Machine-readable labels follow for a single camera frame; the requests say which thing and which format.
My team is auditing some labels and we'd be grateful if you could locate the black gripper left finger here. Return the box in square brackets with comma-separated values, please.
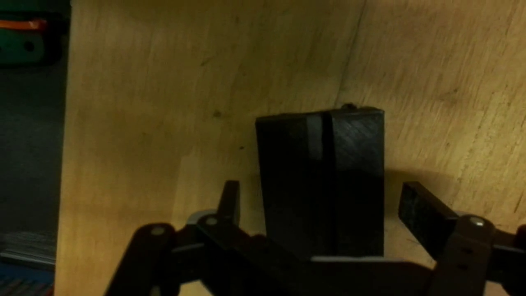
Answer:
[105, 181, 312, 296]

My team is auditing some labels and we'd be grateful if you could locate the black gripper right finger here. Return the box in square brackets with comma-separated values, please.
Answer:
[397, 183, 526, 296]

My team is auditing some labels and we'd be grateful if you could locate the black pad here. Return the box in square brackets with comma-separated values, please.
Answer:
[254, 106, 384, 259]

